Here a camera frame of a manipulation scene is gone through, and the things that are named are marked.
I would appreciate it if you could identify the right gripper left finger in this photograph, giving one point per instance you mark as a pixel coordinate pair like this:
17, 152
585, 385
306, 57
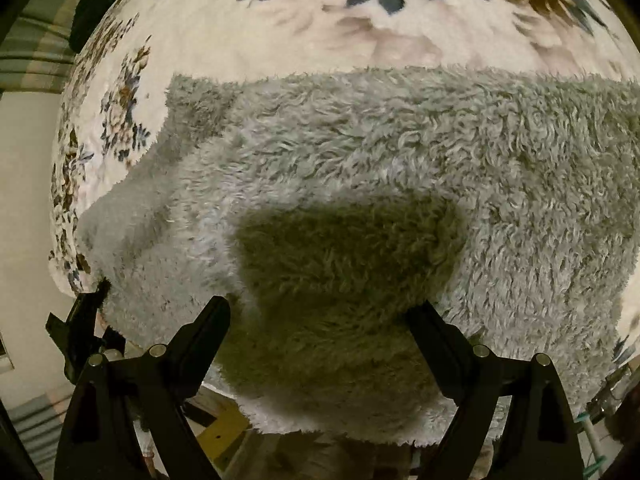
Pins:
98, 440

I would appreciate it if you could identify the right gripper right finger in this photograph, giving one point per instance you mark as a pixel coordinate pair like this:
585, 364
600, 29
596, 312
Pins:
539, 440

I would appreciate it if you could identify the grey fluffy pants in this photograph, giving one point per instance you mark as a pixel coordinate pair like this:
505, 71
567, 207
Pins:
323, 206

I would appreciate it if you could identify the green curtain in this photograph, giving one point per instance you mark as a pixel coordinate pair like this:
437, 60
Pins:
35, 53

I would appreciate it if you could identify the floral bed blanket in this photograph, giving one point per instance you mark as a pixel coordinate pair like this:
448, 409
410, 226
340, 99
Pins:
114, 101

